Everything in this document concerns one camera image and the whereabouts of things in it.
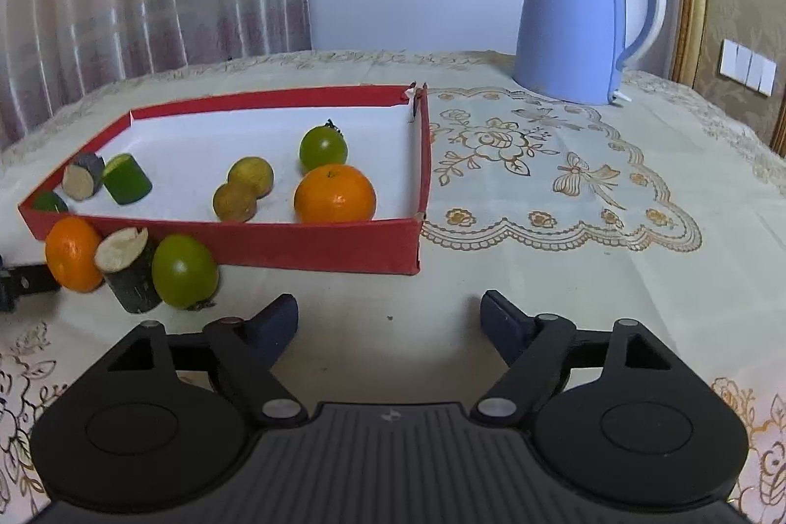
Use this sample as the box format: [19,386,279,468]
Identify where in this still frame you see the orange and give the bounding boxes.
[293,164,377,224]
[45,217,104,293]

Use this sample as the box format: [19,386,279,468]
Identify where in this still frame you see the sugarcane piece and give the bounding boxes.
[62,152,106,202]

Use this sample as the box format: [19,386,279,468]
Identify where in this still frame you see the dark cut cucumber piece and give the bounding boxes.
[94,227,164,314]

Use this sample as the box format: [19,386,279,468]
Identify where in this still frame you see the cream floral tablecloth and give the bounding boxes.
[0,48,786,524]

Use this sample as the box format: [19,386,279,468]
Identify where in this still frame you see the green tomato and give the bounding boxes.
[299,122,350,173]
[152,234,220,311]

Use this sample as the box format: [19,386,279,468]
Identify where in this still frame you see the blue electric kettle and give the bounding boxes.
[512,0,668,106]

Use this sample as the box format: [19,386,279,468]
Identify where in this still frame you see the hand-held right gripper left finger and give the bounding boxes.
[101,294,309,428]

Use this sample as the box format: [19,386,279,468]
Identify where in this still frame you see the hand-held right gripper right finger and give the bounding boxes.
[472,289,685,430]

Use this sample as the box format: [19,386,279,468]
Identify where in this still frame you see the longan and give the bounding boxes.
[227,157,275,199]
[212,182,259,223]

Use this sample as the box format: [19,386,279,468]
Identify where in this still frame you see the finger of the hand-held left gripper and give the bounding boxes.
[0,254,60,314]

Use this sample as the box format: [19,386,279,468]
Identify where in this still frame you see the red cardboard box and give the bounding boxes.
[17,82,431,277]

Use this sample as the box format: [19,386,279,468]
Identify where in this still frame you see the green cucumber piece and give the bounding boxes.
[102,154,153,205]
[32,191,70,214]

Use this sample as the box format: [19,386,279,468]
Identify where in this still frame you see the white light switch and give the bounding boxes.
[718,38,778,97]

